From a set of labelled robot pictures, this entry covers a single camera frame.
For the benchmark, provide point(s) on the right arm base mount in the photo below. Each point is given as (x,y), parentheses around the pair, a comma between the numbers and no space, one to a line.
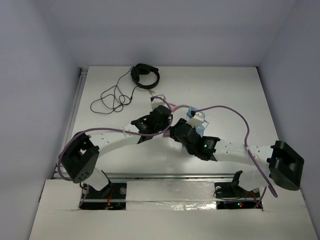
(230,196)

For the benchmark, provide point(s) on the silver foil tape strip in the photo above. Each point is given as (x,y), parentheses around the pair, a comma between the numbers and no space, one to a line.
(170,195)

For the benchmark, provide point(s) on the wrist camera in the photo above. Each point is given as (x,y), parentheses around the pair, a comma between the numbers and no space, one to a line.
(157,100)
(196,119)

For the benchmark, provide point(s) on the pink blue cat-ear headphones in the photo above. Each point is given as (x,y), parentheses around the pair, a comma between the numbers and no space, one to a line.
(200,130)

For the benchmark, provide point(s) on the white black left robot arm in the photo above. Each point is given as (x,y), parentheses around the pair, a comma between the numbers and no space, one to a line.
(80,155)

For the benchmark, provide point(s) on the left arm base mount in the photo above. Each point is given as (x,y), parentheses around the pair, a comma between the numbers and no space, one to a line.
(112,197)

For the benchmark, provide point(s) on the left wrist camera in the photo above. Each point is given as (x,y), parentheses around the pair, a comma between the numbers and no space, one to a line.
(157,100)

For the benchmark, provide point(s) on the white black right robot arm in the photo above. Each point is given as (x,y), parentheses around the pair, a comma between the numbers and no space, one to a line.
(278,164)

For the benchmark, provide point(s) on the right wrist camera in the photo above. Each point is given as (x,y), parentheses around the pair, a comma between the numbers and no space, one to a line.
(196,119)

